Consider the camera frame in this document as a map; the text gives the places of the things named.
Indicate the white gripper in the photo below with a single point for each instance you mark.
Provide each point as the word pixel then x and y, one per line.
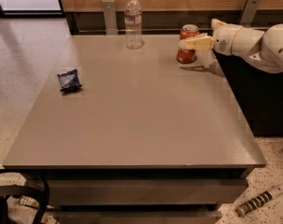
pixel 224 40

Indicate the horizontal metal rail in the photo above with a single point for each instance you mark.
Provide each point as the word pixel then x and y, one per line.
pixel 153 31

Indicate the red coke can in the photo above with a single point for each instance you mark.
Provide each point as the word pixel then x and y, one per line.
pixel 184 53

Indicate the metal rail bracket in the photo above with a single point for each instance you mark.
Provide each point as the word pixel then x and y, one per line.
pixel 248 13
pixel 110 17

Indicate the right metal rail bracket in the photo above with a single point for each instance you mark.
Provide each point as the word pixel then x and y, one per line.
pixel 248 13

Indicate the clear plastic water bottle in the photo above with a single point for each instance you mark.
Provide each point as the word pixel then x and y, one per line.
pixel 133 24

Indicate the grey drawer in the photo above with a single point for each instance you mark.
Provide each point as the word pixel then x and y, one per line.
pixel 145 192
pixel 143 217

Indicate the left metal rail bracket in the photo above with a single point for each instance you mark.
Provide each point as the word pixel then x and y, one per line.
pixel 110 17

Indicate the striped cylinder tool on floor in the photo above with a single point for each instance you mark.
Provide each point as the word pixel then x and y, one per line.
pixel 259 201

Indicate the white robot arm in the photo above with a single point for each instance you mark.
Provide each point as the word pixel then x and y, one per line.
pixel 262 50

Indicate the dark blue rxbar wrapper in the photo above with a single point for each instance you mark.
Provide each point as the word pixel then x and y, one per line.
pixel 69 81

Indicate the grey upper drawer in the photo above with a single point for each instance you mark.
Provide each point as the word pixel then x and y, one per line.
pixel 145 192

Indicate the grey lower drawer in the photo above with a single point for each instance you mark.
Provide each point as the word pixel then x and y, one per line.
pixel 143 217

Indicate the black chair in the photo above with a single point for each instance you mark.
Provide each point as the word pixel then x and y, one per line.
pixel 42 196

